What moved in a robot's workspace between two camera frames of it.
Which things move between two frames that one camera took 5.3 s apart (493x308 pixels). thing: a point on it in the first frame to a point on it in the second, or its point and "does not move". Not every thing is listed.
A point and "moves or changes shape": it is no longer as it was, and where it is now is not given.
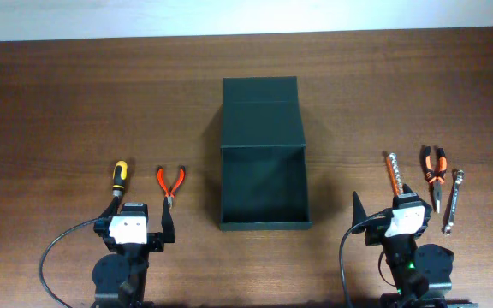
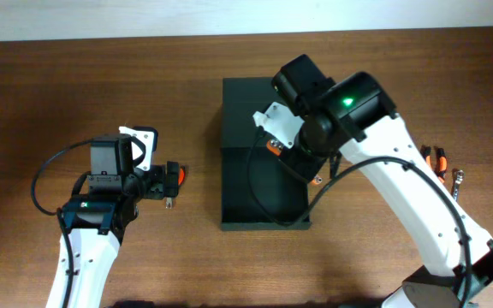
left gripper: [155, 241] to [172, 179]
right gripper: [372, 236] to [299, 167]
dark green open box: [264, 162] does not move
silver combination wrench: [460, 175] does not move
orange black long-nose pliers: [436, 180] does not move
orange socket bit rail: [394, 174] moves or changes shape
